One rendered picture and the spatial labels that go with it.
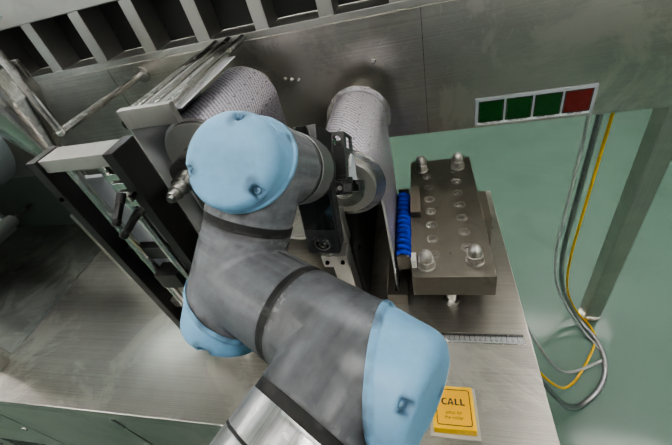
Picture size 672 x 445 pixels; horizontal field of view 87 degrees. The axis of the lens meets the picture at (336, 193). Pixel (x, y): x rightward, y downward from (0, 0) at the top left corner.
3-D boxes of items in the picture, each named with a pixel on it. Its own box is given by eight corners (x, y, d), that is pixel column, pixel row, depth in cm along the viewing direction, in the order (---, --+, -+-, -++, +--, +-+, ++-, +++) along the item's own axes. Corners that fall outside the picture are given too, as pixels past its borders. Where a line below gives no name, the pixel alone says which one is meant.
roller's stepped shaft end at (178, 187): (166, 208, 57) (156, 193, 55) (184, 185, 61) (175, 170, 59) (183, 207, 56) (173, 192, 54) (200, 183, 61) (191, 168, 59)
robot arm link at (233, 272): (235, 403, 24) (274, 247, 23) (155, 325, 30) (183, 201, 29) (310, 366, 30) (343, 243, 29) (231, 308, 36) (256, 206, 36)
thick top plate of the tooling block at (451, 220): (414, 294, 75) (411, 277, 71) (412, 178, 105) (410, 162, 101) (495, 295, 71) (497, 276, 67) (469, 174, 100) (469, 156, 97)
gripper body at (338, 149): (355, 137, 50) (332, 121, 38) (359, 197, 50) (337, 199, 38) (304, 142, 52) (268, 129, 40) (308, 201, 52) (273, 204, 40)
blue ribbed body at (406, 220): (396, 263, 77) (394, 253, 75) (397, 199, 93) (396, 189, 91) (412, 263, 76) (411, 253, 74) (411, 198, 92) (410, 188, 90)
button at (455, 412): (434, 432, 61) (433, 427, 60) (432, 389, 66) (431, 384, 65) (477, 437, 59) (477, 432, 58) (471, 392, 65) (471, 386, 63)
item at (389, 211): (393, 269, 78) (382, 208, 67) (396, 199, 96) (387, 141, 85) (396, 269, 78) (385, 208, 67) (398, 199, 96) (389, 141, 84)
